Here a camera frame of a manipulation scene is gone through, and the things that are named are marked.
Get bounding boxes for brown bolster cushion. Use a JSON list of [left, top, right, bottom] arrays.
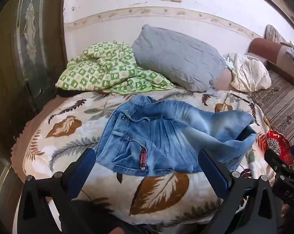
[[249, 38, 294, 78]]

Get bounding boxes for peach pillow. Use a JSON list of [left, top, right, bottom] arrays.
[[213, 67, 235, 91]]

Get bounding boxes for patterned cushion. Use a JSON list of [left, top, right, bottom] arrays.
[[264, 24, 288, 45]]

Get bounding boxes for dark wooden wardrobe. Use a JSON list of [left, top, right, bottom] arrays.
[[0, 0, 67, 225]]

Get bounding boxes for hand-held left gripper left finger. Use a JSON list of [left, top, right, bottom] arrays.
[[16, 147, 97, 234]]

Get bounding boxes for green checkered cloth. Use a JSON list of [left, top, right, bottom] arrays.
[[55, 42, 177, 95]]

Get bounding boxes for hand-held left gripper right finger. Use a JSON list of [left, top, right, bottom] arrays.
[[198, 149, 284, 234]]

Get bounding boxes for large dark wooden frame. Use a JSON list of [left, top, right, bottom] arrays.
[[237, 0, 294, 33]]

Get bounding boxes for leaf printed fleece blanket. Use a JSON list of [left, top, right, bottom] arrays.
[[22, 89, 284, 225]]

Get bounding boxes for pile of sunflower seeds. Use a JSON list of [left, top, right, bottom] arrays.
[[269, 138, 284, 152]]

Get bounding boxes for grey quilted pillow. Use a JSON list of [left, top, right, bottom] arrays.
[[132, 24, 227, 92]]

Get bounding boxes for red glass dish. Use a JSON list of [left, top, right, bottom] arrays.
[[266, 130, 294, 164]]

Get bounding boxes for cream crumpled cloth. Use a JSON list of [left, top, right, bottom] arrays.
[[226, 53, 272, 92]]

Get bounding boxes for blue denim pants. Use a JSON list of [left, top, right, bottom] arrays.
[[96, 95, 258, 176]]

